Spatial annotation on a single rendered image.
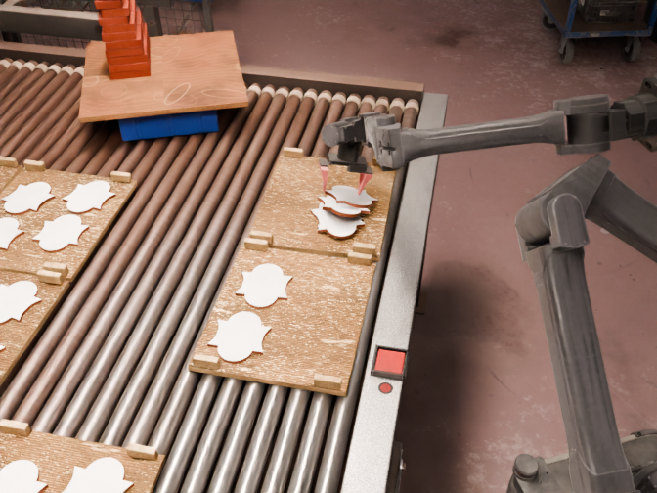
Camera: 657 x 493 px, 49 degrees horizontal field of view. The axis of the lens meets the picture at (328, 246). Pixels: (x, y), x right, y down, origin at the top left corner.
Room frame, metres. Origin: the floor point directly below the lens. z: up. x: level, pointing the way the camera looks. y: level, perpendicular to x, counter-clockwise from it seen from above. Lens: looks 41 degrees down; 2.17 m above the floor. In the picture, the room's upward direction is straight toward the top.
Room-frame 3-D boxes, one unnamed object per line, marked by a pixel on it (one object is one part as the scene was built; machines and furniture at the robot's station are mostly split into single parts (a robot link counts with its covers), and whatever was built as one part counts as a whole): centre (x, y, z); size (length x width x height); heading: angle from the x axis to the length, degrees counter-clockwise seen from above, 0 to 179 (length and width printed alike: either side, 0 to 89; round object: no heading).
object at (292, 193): (1.59, 0.01, 0.93); 0.41 x 0.35 x 0.02; 170
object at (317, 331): (1.17, 0.09, 0.93); 0.41 x 0.35 x 0.02; 168
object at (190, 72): (2.14, 0.54, 1.03); 0.50 x 0.50 x 0.02; 11
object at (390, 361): (1.03, -0.14, 0.92); 0.06 x 0.06 x 0.01; 79
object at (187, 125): (2.08, 0.52, 0.97); 0.31 x 0.31 x 0.10; 11
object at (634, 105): (1.19, -0.58, 1.45); 0.09 x 0.08 x 0.12; 16
